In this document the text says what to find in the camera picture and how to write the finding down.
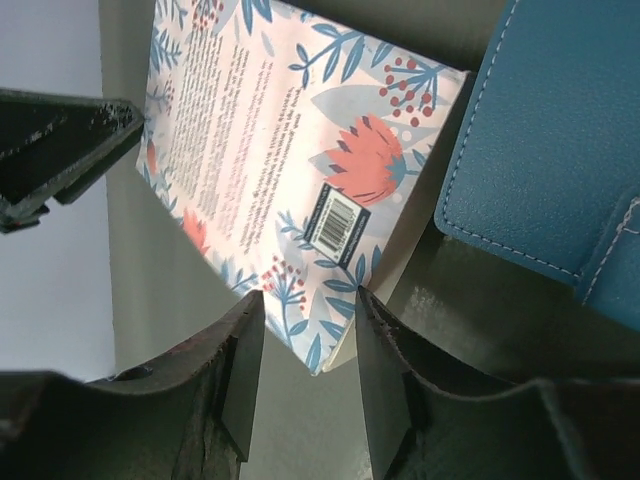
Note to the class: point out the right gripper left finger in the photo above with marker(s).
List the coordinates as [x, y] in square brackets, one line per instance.
[185, 414]

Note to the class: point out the small teal notebook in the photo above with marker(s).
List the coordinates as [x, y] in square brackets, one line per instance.
[545, 169]

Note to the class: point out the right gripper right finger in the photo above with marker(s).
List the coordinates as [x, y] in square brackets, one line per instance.
[428, 415]

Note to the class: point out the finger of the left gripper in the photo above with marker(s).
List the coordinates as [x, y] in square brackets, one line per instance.
[57, 147]

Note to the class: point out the floral cover book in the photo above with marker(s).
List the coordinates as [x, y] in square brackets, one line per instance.
[301, 157]

